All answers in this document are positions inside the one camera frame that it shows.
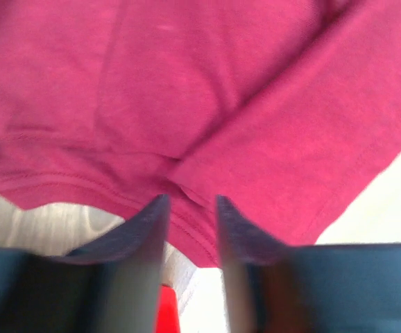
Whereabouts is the red plastic bin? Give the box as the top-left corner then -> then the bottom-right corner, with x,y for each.
155,284 -> 180,333

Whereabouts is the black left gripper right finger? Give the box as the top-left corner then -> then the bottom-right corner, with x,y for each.
216,196 -> 401,332

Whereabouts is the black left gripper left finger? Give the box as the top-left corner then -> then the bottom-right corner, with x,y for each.
0,195 -> 169,332

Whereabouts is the dark red t shirt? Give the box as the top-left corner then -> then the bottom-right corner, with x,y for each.
0,1 -> 401,267

